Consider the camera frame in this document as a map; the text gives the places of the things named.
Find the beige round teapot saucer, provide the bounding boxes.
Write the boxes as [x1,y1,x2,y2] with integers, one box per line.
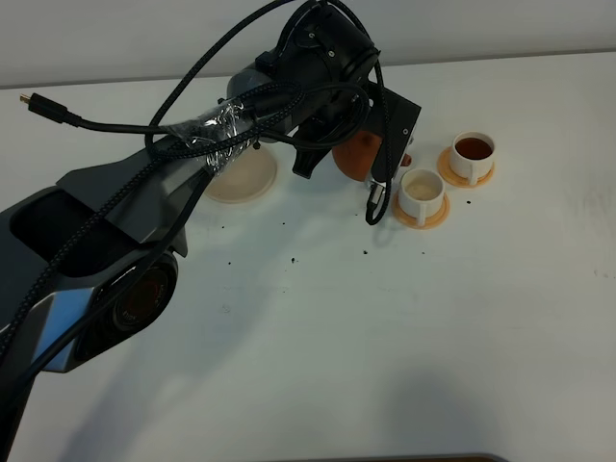
[204,147,277,204]

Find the brown clay teapot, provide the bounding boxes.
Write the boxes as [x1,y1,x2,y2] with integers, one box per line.
[332,130,387,184]

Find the near white teacup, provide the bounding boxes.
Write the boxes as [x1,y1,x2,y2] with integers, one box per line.
[398,168,445,227]

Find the near orange coaster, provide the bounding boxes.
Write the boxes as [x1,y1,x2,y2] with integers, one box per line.
[392,192,450,230]

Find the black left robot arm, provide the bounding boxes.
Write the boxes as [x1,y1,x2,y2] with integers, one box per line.
[1,1,379,457]

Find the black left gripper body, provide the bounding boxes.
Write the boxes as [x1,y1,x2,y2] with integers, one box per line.
[288,89,371,150]

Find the far white teacup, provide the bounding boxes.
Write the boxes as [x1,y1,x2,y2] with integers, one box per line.
[449,132,495,187]

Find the white teacup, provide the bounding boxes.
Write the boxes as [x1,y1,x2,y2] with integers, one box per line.
[449,132,495,187]
[398,168,445,227]

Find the orange coaster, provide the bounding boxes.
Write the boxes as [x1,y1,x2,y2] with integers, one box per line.
[437,147,496,189]
[392,192,450,230]

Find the black braided camera cable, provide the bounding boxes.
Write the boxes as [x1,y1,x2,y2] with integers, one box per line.
[0,0,391,434]

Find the far orange coaster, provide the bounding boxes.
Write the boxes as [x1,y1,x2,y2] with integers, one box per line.
[437,147,496,189]

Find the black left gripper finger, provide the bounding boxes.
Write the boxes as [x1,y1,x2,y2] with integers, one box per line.
[293,144,331,177]

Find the black loose USB cable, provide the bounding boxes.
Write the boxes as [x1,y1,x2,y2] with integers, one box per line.
[18,92,203,141]

